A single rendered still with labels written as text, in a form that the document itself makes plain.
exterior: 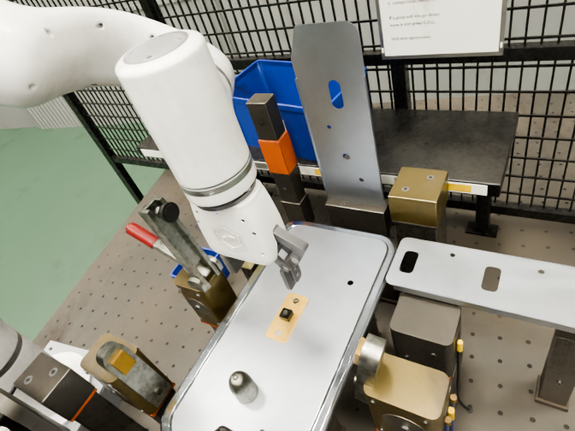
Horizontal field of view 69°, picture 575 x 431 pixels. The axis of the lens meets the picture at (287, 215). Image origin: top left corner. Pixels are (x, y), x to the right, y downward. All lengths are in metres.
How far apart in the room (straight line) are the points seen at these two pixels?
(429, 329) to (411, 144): 0.39
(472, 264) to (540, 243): 0.46
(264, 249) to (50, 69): 0.27
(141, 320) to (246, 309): 0.57
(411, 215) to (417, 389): 0.31
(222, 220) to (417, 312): 0.34
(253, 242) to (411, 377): 0.25
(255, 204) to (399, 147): 0.48
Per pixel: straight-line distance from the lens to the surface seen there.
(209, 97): 0.39
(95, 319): 1.33
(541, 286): 0.68
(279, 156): 0.84
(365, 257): 0.71
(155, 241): 0.72
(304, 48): 0.66
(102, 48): 0.48
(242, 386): 0.60
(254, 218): 0.46
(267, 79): 1.09
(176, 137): 0.40
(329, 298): 0.68
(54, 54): 0.44
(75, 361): 1.13
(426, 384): 0.55
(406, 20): 0.90
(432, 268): 0.69
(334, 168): 0.77
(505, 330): 0.99
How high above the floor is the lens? 1.55
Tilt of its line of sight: 41 degrees down
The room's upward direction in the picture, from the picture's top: 21 degrees counter-clockwise
